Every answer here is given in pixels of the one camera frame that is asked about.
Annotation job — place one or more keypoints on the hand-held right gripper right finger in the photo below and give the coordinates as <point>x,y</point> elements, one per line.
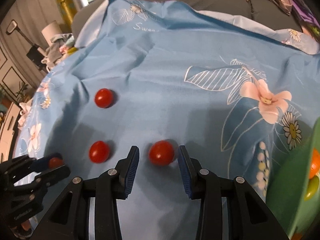
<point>186,172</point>

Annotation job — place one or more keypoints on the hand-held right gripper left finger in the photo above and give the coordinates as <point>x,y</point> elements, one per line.
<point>131,170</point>

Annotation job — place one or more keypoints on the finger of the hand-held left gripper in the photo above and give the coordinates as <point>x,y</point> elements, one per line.
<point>53,173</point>
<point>41,163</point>

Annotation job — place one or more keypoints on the large red cherry tomato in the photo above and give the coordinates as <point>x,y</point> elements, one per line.
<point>55,162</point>

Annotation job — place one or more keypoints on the green plastic bowl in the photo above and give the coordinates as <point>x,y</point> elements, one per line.
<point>287,180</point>

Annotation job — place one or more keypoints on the oblong green fruit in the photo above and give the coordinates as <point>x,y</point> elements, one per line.
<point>312,190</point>

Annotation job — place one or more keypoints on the large orange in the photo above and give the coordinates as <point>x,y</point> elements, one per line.
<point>315,163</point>

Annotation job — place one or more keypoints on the green houseplant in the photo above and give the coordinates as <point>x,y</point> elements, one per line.
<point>22,92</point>

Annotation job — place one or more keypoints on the small red cherry tomato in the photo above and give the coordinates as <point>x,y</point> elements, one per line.
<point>103,98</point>

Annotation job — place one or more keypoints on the blue floral bedsheet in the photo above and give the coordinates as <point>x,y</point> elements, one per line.
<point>162,67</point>

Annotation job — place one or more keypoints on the black stick vacuum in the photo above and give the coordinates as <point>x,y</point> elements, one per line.
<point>33,52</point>

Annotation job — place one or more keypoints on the grey and white clothes pile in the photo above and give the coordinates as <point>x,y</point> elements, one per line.
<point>56,47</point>

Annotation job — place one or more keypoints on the white lamp shade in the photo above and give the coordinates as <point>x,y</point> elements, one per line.
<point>51,31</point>

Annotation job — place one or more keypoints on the yellow patterned curtain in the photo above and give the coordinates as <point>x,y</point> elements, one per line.
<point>60,0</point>

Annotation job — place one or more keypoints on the purple clothing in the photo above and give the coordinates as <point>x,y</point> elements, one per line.
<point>305,15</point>

